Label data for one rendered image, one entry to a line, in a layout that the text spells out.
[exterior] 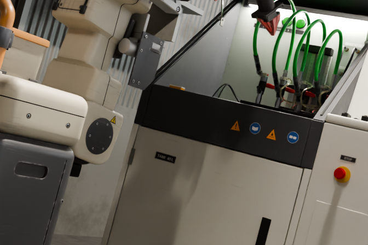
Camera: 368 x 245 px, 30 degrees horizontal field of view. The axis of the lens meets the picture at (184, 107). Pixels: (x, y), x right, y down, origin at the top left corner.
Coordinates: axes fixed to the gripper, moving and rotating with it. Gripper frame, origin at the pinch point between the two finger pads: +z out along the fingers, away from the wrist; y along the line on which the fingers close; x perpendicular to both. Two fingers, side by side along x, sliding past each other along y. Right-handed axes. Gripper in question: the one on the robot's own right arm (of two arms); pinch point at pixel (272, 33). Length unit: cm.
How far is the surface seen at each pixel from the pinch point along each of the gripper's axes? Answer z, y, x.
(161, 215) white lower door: 49, -50, 25
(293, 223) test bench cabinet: 49, -34, -20
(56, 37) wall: 40, 40, 199
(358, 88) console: 29.9, 18.8, -16.9
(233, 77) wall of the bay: 39, 27, 50
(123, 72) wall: 88, 83, 204
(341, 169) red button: 34, -21, -33
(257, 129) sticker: 26.5, -19.5, -0.8
